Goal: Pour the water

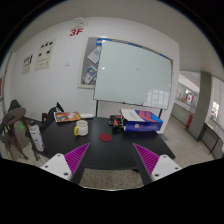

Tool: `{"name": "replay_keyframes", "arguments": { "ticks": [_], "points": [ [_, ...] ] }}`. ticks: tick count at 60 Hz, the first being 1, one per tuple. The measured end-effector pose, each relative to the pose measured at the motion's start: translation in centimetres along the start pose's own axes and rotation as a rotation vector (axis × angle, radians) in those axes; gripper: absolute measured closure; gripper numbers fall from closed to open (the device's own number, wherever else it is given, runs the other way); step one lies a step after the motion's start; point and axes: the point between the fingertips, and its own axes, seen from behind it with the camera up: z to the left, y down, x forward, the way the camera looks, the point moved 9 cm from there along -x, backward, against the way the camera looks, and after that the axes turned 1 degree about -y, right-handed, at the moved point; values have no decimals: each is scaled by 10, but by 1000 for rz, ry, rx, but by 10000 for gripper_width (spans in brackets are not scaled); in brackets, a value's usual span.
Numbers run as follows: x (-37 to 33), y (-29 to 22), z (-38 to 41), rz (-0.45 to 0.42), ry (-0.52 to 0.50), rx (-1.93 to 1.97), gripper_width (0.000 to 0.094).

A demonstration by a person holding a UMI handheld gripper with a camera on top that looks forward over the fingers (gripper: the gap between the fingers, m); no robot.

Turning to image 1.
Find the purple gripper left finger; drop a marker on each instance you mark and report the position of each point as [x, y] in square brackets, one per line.
[69, 166]

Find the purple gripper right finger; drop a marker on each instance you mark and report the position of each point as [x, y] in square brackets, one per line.
[151, 166]

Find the clear plastic water bottle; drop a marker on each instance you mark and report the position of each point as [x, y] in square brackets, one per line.
[36, 136]

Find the black table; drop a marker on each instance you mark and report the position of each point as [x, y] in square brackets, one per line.
[116, 154]

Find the red round coaster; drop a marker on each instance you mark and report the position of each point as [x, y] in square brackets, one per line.
[105, 137]

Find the blue cardboard box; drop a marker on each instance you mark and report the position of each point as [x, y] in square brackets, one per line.
[140, 121]

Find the colourful book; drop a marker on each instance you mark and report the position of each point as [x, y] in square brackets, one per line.
[61, 117]

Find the white flat box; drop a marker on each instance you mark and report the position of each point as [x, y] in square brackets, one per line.
[86, 115]

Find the black chair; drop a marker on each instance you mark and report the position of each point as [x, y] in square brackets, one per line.
[48, 118]

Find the small black red device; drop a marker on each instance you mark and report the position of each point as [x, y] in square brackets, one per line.
[116, 122]

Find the large whiteboard on stand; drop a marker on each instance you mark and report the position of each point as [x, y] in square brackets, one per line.
[133, 75]

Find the grey notice board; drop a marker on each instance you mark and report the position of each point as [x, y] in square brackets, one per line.
[88, 72]

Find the white mug yellow handle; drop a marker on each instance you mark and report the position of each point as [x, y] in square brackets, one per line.
[81, 128]

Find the white wall poster left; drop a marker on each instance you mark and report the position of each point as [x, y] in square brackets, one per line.
[27, 64]

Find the white wall poster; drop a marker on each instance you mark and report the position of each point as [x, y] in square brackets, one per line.
[44, 55]
[27, 64]

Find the white wall poster right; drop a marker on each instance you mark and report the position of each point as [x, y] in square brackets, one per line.
[44, 55]

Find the red 3F wall sign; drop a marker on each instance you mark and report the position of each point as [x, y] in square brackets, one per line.
[75, 32]

